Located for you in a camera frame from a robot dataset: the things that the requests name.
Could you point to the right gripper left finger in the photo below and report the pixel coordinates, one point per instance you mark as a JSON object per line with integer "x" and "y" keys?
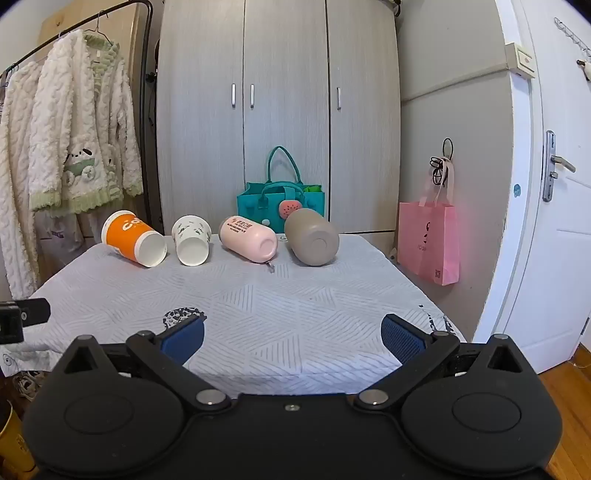
{"x": 163, "y": 357}

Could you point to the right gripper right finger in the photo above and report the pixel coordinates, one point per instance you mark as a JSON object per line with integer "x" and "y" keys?
{"x": 420, "y": 354}

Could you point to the taupe metal tumbler cup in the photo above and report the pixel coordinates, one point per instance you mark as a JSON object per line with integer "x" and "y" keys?
{"x": 314, "y": 241}

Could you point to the white floral paper cup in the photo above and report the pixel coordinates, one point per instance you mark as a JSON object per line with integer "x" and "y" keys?
{"x": 191, "y": 235}

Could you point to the orange paper cup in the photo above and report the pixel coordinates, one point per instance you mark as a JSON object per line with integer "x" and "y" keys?
{"x": 133, "y": 239}

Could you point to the pink bottle cup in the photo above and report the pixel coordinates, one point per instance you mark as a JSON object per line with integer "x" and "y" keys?
{"x": 251, "y": 240}

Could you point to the white fluffy robe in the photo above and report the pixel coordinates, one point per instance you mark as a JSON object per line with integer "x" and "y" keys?
{"x": 18, "y": 231}

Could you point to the pink paper shopping bag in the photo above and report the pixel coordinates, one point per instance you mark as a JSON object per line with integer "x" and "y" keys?
{"x": 428, "y": 234}

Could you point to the grey patterned table cloth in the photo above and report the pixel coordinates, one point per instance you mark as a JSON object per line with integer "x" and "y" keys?
{"x": 282, "y": 328}

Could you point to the white door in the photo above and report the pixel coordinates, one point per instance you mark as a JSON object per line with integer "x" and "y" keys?
{"x": 544, "y": 306}

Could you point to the yellow bin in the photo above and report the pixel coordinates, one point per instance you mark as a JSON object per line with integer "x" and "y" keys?
{"x": 12, "y": 444}

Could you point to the white green knit cardigan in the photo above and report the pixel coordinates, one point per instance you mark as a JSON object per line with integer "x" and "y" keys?
{"x": 83, "y": 151}

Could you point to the teal felt handbag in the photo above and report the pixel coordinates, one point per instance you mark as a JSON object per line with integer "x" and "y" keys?
{"x": 271, "y": 202}

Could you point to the grey wooden wardrobe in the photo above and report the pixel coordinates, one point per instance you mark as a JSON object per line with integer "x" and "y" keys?
{"x": 249, "y": 90}

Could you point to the silver door handle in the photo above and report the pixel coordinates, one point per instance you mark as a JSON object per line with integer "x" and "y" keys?
{"x": 551, "y": 160}

